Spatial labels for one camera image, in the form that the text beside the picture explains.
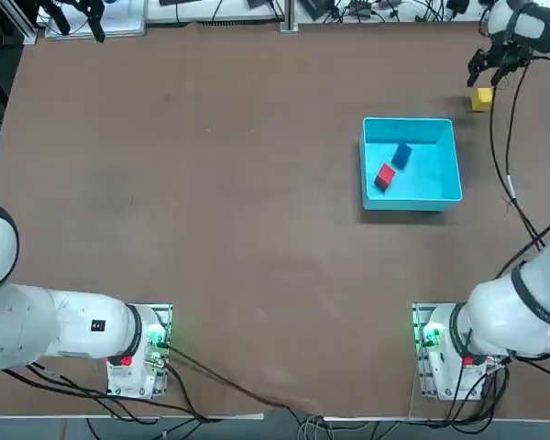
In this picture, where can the yellow block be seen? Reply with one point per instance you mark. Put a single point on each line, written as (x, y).
(481, 100)

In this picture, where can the cyan plastic box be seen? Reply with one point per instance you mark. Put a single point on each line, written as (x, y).
(431, 183)

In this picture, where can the blue block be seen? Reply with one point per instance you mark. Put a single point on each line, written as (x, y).
(402, 156)

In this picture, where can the aluminium profile post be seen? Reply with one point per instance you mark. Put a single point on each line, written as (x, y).
(289, 18)

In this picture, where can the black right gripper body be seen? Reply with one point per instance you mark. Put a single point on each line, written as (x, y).
(509, 57)

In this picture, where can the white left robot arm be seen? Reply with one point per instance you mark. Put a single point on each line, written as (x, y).
(73, 325)

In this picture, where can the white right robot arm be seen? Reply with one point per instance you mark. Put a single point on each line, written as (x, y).
(499, 316)

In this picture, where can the black power adapter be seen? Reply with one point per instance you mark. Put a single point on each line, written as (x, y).
(457, 4)
(318, 7)

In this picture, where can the silver aluminium rail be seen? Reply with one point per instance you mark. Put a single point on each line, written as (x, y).
(27, 27)

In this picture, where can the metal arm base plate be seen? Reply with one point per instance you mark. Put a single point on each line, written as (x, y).
(161, 387)
(418, 380)

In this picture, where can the red block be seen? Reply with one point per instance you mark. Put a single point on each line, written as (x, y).
(385, 176)

